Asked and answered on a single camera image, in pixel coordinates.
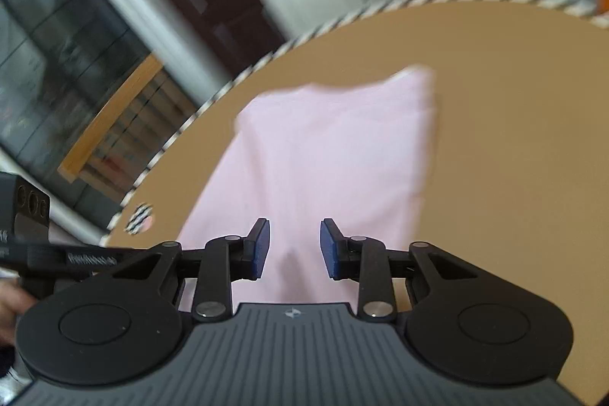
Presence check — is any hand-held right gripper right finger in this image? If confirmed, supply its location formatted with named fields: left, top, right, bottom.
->
left=319, top=217, right=479, bottom=324

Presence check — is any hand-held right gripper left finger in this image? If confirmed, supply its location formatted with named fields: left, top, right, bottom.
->
left=111, top=217, right=272, bottom=324

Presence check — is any pink and white t-shirt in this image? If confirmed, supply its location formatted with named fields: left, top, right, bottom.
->
left=175, top=66, right=437, bottom=312

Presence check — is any person's left hand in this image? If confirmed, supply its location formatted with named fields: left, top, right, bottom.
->
left=0, top=281, right=38, bottom=346

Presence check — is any checkered round sticker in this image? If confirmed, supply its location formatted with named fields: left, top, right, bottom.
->
left=124, top=203, right=156, bottom=236

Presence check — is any wooden chair with slatted back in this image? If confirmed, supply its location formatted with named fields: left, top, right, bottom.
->
left=57, top=54, right=203, bottom=209

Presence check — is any white framed glass cabinet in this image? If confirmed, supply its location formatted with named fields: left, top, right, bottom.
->
left=0, top=0, right=231, bottom=247

